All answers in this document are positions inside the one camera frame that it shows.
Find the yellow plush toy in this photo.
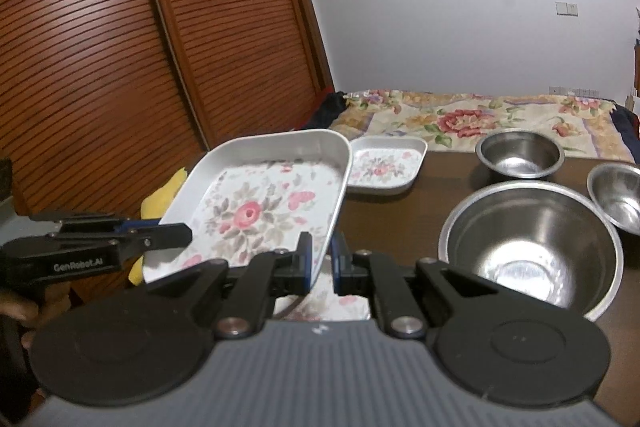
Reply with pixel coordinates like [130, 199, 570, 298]
[128, 167, 188, 286]

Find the large steel bowl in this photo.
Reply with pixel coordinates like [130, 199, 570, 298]
[438, 181, 624, 322]

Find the wall light switch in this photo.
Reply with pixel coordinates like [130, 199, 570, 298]
[555, 2, 579, 17]

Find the dark clothes pile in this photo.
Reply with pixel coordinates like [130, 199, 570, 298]
[303, 91, 347, 130]

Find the floral bed quilt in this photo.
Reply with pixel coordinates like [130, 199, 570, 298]
[331, 90, 639, 162]

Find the right steel bowl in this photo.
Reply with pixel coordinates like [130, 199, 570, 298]
[587, 162, 640, 236]

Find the wooden louvered wardrobe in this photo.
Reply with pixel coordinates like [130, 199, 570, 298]
[1, 0, 333, 216]

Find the wall socket strip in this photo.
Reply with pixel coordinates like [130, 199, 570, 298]
[548, 86, 600, 98]

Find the small steel bowl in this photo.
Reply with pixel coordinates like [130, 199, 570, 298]
[475, 129, 565, 180]

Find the small floral tray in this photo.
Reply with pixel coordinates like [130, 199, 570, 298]
[347, 135, 427, 196]

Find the large floral tray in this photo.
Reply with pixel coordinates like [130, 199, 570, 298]
[142, 129, 352, 283]

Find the person's left hand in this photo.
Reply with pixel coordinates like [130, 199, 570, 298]
[0, 291, 46, 350]

